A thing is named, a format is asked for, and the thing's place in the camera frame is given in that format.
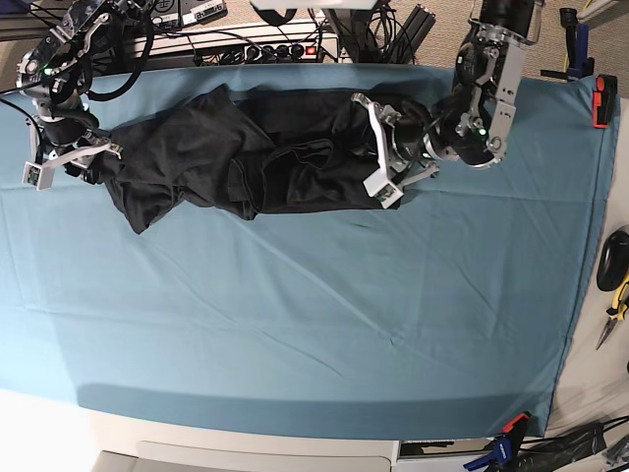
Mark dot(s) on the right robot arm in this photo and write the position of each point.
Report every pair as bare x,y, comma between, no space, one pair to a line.
58,74

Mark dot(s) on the black power strip red switch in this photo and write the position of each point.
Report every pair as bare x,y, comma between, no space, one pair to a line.
251,54

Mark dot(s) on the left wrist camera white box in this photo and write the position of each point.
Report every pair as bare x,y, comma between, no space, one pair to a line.
380,187

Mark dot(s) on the black T-shirt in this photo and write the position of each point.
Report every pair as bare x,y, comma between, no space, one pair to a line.
273,152

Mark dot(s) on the blue table cloth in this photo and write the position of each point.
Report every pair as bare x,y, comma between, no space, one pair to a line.
442,319

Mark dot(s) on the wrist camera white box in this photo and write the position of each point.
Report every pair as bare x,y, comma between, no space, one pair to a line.
380,187
39,176

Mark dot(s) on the black computer mouse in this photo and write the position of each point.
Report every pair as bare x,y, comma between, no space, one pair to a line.
613,263

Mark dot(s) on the orange black clamp top right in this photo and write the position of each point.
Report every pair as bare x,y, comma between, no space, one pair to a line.
604,99

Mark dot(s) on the yellow handled pliers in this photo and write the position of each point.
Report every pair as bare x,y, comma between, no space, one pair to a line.
616,312

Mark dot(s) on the black aluminium extrusion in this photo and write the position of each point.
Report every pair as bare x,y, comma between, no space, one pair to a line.
411,35

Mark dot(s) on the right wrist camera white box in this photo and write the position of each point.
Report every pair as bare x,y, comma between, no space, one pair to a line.
39,176

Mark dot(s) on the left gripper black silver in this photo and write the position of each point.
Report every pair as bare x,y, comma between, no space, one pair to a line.
400,139

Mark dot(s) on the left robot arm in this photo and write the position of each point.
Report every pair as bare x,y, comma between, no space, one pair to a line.
473,122

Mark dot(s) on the blue bar clamp top right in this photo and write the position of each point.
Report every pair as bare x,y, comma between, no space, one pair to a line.
578,63

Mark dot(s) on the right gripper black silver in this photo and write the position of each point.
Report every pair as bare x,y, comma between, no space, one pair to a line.
57,136

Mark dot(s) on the orange blue clamp bottom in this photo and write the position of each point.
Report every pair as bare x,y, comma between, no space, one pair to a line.
505,447

